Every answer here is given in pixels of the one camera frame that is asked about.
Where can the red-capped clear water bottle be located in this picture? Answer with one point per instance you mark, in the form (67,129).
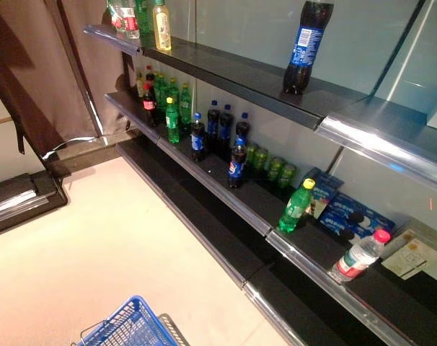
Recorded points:
(357,257)

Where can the blue plastic shopping basket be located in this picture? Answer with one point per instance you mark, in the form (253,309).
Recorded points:
(132,324)

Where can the yellow tea drink bottle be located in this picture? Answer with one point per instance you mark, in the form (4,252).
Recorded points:
(162,29)

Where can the black base shelf board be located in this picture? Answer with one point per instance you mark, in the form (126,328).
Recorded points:
(207,220)

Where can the black metal shelf board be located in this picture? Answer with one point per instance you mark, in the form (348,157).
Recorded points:
(240,75)
(261,203)

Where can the Coca-Cola bottle red cap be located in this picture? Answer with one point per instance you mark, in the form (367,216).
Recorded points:
(150,77)
(149,106)

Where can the pale tea bottle green cap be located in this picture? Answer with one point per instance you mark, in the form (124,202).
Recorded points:
(139,84)

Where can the blue Oreo cookie box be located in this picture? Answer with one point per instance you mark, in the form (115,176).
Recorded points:
(334,223)
(350,209)

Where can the large Pepsi cola bottle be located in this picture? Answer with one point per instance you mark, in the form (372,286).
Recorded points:
(305,47)

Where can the green soda bottle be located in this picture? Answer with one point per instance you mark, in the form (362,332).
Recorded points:
(143,18)

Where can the water bottle red label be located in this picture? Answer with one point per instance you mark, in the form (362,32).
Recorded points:
(117,16)
(131,21)

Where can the brown curtain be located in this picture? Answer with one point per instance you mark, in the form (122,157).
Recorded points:
(92,47)

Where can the black side shelf unit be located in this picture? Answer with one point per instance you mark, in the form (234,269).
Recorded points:
(24,194)

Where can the beige box gold emblem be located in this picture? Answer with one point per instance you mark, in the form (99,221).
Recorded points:
(409,256)

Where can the pale grey flat box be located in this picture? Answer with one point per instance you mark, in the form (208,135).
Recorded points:
(420,227)

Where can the dark brown hanging cloth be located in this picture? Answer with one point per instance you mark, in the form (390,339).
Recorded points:
(9,72)

